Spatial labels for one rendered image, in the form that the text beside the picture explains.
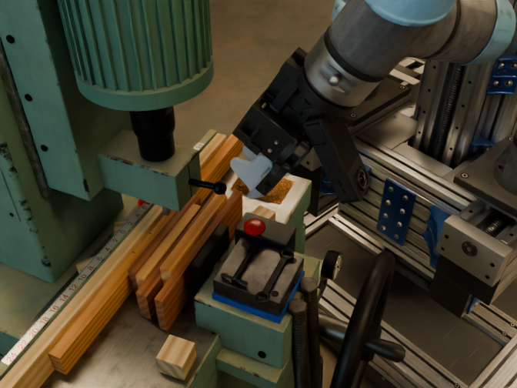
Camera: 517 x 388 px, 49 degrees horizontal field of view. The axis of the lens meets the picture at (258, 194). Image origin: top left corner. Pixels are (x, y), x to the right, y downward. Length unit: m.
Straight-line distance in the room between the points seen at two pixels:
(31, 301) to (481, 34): 0.80
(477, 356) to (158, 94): 1.28
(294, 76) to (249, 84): 2.51
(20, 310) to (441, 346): 1.13
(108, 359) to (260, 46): 2.84
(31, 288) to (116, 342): 0.28
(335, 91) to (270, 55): 2.82
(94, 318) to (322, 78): 0.46
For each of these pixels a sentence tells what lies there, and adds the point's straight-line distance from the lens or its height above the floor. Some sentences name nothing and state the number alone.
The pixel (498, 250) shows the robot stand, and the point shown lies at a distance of 1.18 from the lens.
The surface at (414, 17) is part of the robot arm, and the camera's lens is 0.52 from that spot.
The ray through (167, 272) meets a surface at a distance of 0.80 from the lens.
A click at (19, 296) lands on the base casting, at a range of 1.07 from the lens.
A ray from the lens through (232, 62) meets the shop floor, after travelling 3.31.
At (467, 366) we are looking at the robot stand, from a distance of 1.70.
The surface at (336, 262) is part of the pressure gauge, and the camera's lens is 1.20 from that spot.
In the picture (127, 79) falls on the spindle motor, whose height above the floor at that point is 1.24.
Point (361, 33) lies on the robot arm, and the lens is 0.53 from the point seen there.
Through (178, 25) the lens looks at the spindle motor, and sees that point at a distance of 0.66.
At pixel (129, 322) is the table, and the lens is 0.85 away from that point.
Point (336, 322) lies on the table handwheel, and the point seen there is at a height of 0.83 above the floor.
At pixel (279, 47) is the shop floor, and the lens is 3.48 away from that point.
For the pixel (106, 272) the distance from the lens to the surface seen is 0.85.
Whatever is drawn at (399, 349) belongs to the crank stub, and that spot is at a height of 0.92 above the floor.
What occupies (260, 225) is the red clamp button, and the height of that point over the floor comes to 1.02.
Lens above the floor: 1.57
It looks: 41 degrees down
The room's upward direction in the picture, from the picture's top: straight up
